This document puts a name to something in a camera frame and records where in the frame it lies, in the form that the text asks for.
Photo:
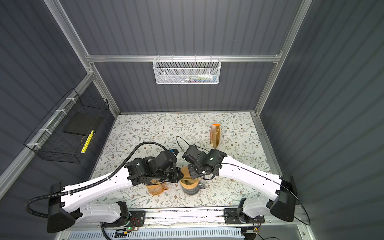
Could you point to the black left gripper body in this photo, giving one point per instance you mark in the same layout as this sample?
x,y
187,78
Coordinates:
x,y
172,175

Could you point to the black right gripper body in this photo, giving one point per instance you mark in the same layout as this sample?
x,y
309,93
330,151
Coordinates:
x,y
194,170

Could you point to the orange glass carafe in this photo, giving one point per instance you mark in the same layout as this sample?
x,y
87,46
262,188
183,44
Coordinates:
x,y
156,187

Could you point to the grey glass carafe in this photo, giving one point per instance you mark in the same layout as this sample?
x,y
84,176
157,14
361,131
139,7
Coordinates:
x,y
202,187

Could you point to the green glass dripper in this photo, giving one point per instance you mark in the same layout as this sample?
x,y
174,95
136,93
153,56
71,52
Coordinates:
x,y
189,183

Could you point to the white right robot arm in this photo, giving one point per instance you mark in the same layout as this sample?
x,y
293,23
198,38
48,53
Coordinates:
x,y
278,192

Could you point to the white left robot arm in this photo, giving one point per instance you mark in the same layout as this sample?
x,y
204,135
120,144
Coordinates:
x,y
77,206

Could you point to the orange coffee filter holder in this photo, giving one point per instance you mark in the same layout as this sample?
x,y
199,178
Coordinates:
x,y
215,135

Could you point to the floral table mat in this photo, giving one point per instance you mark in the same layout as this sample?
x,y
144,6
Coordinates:
x,y
146,135

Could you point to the yellow green striped stick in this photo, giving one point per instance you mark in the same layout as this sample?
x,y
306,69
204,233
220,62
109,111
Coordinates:
x,y
88,141

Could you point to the markers in white basket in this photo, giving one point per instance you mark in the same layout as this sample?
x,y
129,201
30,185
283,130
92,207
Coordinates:
x,y
205,78

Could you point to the black flat box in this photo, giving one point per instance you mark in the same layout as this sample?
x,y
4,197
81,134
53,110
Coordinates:
x,y
82,124

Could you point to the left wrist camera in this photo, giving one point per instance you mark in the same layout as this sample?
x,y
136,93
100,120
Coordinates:
x,y
174,151

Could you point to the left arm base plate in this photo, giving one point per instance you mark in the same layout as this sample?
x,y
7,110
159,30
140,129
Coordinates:
x,y
133,219

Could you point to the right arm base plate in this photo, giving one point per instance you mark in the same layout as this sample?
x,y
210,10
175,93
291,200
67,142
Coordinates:
x,y
232,217

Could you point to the white wire mesh basket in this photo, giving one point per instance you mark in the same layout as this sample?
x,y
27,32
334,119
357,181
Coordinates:
x,y
168,72

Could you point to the black wire basket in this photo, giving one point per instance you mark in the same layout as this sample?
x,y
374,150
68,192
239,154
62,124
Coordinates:
x,y
68,134

